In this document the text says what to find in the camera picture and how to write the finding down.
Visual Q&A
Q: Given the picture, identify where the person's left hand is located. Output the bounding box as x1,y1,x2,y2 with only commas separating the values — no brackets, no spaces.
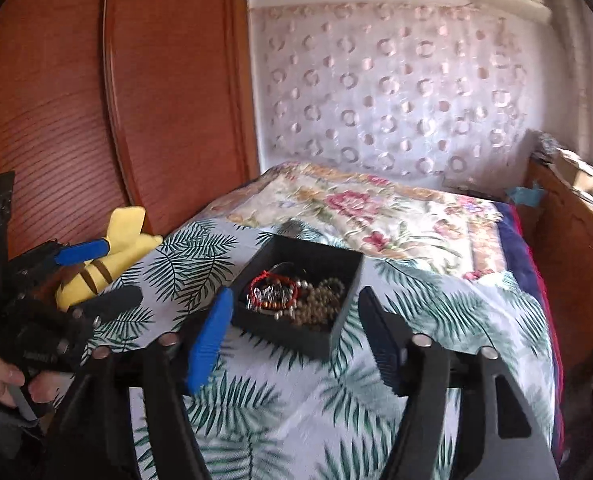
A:
0,358,69,408

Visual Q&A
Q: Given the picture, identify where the sheer circle pattern curtain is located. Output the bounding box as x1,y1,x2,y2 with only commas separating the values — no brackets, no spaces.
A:
251,2,529,188

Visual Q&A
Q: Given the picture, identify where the wooden side cabinet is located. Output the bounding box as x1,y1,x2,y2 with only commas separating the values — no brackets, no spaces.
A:
525,160,593,370

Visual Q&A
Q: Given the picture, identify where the black jewelry box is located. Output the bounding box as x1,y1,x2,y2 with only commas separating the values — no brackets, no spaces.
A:
230,235,363,362

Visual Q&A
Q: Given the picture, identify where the yellow plush toy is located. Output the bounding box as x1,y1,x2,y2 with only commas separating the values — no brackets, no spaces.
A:
56,206,163,311

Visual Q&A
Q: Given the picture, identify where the red beaded bracelet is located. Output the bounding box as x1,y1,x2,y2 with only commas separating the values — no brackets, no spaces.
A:
245,270,303,319

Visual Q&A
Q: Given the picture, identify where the cardboard box on cabinet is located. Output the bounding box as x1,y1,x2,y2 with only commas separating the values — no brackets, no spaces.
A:
551,148,593,196

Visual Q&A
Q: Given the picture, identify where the palm leaf print cloth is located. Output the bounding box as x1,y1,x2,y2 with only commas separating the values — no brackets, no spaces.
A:
91,220,555,479

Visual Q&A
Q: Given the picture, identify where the floral quilt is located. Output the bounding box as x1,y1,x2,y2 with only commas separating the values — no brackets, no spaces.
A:
201,162,506,278

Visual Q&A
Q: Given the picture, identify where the blue blanket with red trim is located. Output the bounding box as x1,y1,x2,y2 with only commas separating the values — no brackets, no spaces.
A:
493,202,565,465

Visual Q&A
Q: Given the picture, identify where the olive bead necklace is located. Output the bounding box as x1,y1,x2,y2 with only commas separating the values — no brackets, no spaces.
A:
291,276,348,331

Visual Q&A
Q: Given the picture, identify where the red-brown wooden wardrobe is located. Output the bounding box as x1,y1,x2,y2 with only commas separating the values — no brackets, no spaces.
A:
0,0,258,255

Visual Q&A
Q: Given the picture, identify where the blue paper item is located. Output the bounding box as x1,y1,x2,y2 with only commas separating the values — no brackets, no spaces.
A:
506,182,546,208

